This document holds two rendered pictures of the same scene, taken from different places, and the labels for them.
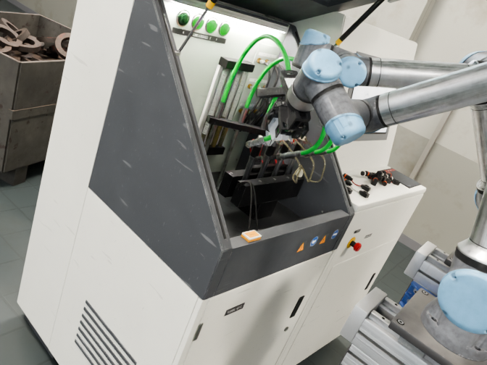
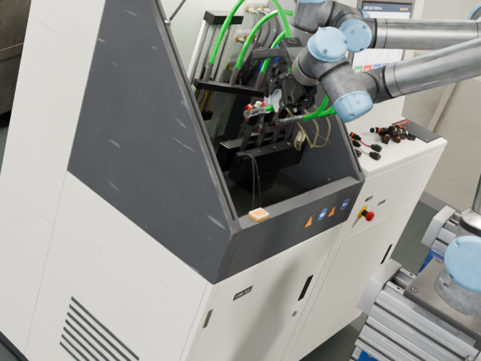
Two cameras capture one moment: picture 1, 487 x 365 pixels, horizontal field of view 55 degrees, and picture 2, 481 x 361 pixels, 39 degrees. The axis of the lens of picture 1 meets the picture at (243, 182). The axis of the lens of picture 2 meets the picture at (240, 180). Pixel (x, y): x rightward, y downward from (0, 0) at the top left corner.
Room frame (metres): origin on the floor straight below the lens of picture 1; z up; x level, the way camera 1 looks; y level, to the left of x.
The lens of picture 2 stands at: (-0.38, 0.13, 1.75)
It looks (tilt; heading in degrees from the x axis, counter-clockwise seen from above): 26 degrees down; 355
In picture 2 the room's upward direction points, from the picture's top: 20 degrees clockwise
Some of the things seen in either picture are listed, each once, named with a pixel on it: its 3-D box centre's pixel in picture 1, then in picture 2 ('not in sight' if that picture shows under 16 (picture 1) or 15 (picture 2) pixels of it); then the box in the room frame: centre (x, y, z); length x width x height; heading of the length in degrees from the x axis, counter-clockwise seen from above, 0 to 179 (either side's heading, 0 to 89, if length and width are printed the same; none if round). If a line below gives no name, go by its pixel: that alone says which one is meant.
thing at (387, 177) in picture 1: (381, 176); (394, 131); (1.95, -0.54, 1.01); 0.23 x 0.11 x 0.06; 145
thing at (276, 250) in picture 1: (286, 245); (293, 221); (1.29, -0.20, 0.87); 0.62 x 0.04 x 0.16; 145
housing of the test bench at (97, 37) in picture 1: (208, 164); (188, 129); (1.98, 0.18, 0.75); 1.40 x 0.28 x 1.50; 145
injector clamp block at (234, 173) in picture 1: (260, 193); (258, 162); (1.53, -0.07, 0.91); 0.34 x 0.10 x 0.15; 145
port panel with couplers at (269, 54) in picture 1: (259, 86); (248, 38); (1.77, 0.08, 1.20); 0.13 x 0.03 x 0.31; 145
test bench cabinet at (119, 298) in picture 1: (187, 307); (181, 296); (1.44, 0.03, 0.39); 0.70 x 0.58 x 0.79; 145
